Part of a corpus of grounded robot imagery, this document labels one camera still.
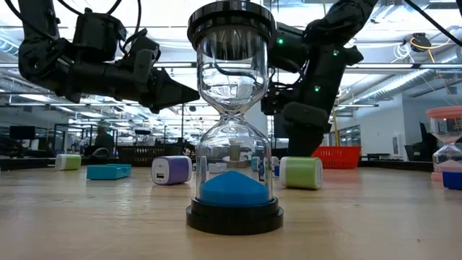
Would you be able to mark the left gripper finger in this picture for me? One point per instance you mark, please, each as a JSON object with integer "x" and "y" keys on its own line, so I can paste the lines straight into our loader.
{"x": 169, "y": 94}

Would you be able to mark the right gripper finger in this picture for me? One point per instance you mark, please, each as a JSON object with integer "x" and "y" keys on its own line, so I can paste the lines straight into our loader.
{"x": 305, "y": 142}

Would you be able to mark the green white USB charger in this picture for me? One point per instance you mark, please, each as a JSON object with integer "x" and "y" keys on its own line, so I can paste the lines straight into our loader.
{"x": 72, "y": 163}
{"x": 303, "y": 173}

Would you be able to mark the purple white USB charger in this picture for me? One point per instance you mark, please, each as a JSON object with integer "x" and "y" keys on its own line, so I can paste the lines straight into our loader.
{"x": 177, "y": 170}

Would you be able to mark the teal digital timer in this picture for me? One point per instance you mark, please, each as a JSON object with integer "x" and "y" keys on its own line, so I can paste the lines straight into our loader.
{"x": 108, "y": 173}

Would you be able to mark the blue digital timer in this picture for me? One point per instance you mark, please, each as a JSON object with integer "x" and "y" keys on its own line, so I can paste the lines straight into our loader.
{"x": 453, "y": 180}

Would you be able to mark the dark office chair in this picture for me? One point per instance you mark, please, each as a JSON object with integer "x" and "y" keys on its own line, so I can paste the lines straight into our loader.
{"x": 100, "y": 153}

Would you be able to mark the black computer monitor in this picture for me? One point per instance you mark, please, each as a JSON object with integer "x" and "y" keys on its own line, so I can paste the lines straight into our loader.
{"x": 21, "y": 133}
{"x": 279, "y": 130}

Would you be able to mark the red plastic basket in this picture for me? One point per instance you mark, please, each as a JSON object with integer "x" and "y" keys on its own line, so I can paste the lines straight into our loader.
{"x": 339, "y": 157}

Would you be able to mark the person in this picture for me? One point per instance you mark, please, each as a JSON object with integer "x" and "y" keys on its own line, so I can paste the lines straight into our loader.
{"x": 104, "y": 141}

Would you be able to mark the black plastic basket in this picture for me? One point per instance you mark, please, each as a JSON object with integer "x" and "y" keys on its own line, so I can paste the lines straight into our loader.
{"x": 144, "y": 155}

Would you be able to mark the black hourglass blue sand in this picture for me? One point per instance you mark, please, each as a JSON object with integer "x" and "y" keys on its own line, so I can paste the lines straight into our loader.
{"x": 234, "y": 220}

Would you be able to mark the pink hourglass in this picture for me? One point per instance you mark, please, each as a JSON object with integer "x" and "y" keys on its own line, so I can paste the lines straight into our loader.
{"x": 445, "y": 113}

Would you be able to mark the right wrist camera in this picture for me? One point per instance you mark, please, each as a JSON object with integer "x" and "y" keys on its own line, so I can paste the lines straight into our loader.
{"x": 288, "y": 54}

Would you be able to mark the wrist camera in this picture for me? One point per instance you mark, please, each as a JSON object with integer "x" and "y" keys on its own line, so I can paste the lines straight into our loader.
{"x": 288, "y": 54}
{"x": 95, "y": 36}

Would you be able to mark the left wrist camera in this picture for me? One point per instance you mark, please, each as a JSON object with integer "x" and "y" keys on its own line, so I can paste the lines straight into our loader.
{"x": 95, "y": 36}

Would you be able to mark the silver ventilation duct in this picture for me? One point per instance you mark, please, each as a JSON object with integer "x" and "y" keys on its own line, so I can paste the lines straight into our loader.
{"x": 404, "y": 81}

